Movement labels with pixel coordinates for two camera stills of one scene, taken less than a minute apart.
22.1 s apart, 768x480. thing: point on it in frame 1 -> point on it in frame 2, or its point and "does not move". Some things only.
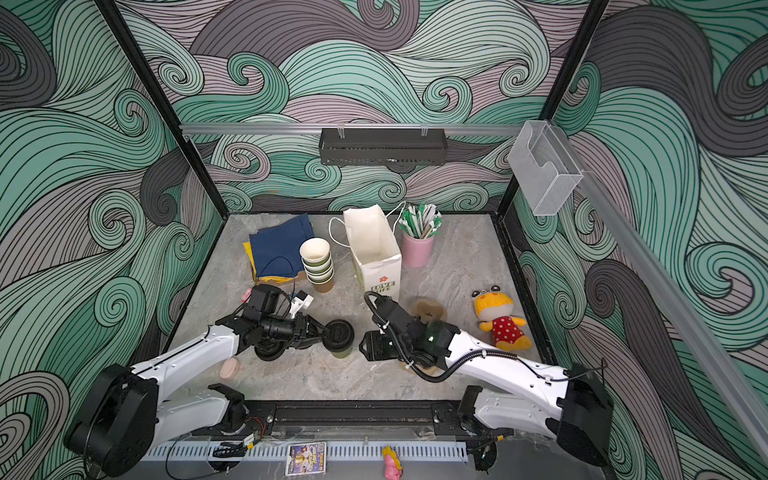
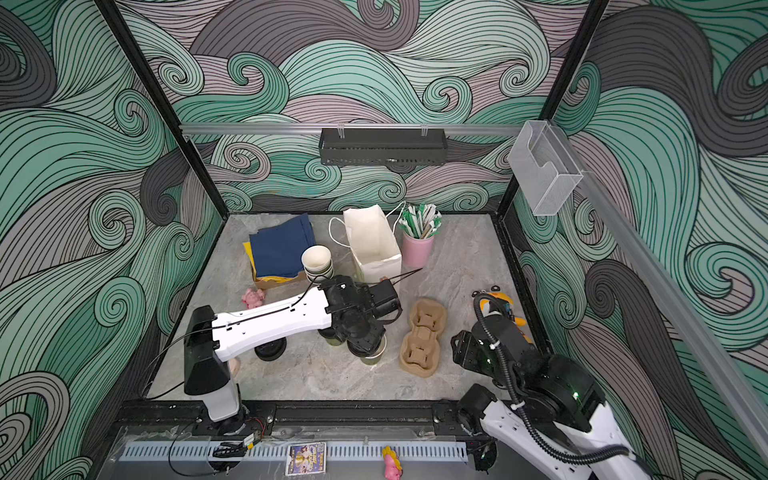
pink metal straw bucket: x=417 y=252 does not move
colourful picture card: x=306 y=459 does not move
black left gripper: x=302 y=329 -> x=374 y=341
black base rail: x=359 y=419 does not move
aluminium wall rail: x=351 y=130 does not move
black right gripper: x=372 y=346 -> x=467 y=352
